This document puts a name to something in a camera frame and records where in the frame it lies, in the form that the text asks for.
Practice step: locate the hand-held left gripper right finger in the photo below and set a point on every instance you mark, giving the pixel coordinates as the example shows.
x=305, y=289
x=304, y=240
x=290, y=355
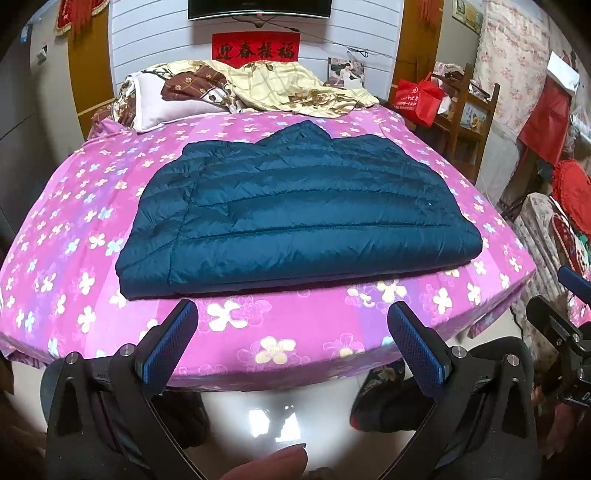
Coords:
x=415, y=346

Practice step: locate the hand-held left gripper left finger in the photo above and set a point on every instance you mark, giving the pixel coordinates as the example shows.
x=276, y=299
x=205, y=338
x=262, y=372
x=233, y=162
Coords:
x=171, y=341

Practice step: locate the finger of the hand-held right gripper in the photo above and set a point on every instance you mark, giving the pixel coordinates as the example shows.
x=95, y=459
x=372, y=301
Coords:
x=575, y=284
x=551, y=321

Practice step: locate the teal down jacket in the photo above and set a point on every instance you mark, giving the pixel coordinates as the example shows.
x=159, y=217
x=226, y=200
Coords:
x=300, y=207

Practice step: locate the person's left hand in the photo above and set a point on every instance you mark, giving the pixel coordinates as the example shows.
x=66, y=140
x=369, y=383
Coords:
x=268, y=464

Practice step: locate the red beaded cushion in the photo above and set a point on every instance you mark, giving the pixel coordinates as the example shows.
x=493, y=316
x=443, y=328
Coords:
x=570, y=244

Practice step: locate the floral sofa cover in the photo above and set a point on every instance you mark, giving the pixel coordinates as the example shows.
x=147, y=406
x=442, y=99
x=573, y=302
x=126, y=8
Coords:
x=538, y=230

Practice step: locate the red heart cushion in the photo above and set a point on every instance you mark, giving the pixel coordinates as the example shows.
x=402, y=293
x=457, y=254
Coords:
x=572, y=182

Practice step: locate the bed with pink floral sheet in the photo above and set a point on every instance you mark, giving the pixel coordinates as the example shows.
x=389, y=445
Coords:
x=277, y=341

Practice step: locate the red hanging cloth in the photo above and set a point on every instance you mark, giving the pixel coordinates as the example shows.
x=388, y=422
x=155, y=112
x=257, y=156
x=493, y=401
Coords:
x=549, y=120

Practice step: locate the wooden chair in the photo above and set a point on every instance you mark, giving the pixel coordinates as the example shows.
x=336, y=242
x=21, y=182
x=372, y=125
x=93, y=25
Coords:
x=490, y=120

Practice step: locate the colourful picture panel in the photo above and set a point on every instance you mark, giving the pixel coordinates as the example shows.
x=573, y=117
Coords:
x=473, y=117

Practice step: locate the white paper sheet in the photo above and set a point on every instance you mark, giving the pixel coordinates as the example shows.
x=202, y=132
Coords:
x=563, y=71

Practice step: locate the floral covered mattress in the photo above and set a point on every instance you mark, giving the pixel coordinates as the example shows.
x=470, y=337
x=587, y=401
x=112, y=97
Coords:
x=512, y=69

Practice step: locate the white pillow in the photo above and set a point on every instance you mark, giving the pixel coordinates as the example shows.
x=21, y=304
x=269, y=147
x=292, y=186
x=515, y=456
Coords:
x=157, y=106

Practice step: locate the red shopping bag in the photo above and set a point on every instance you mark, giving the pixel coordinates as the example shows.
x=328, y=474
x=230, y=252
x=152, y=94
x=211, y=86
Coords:
x=415, y=101

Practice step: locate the yellow floral quilt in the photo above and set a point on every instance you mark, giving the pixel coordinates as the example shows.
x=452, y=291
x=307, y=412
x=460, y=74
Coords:
x=277, y=83

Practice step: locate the portrait photo print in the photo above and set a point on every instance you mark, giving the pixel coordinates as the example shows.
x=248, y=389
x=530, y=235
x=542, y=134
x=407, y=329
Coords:
x=346, y=74

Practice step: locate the framed wall picture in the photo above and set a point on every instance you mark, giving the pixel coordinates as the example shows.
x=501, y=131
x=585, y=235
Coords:
x=466, y=14

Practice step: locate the red wall banner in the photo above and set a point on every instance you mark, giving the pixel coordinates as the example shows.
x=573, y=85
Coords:
x=256, y=46

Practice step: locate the red tassel wall decoration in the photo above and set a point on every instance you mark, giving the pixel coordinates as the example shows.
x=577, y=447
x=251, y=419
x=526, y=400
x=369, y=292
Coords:
x=81, y=16

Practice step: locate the black wall television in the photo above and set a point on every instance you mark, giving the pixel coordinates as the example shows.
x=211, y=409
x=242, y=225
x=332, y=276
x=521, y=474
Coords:
x=258, y=9

